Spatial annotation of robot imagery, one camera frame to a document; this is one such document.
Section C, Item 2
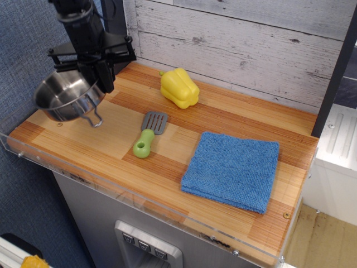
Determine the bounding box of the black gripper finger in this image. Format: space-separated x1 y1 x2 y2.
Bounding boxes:
96 60 115 93
78 61 98 85

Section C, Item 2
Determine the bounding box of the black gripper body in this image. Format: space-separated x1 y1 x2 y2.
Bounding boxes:
47 13 136 71

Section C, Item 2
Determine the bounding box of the steel pan with wire handle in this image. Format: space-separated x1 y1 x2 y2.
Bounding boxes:
32 70 105 128

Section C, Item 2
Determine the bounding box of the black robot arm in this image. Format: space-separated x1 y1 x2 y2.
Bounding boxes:
47 1 136 93

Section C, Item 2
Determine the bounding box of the blue folded cloth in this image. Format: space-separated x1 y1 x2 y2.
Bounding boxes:
181 132 279 214

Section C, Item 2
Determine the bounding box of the yellow toy bell pepper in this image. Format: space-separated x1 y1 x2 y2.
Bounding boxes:
159 68 200 109

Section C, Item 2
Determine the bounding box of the grey toy fridge cabinet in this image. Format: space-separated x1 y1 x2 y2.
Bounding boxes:
52 170 260 268

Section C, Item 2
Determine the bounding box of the silver dispenser button panel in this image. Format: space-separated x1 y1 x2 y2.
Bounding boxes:
114 220 184 267

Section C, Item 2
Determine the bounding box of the yellow object at corner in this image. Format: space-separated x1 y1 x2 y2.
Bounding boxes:
20 255 50 268

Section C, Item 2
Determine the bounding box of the white toy sink unit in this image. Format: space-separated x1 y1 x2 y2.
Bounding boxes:
302 104 356 225

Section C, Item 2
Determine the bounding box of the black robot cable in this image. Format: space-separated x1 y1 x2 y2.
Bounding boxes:
91 0 117 20

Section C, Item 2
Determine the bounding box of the green handled grey toy spatula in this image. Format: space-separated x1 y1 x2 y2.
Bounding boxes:
133 111 168 159

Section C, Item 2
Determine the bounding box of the black vertical post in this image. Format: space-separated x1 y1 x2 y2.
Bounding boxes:
311 7 356 138

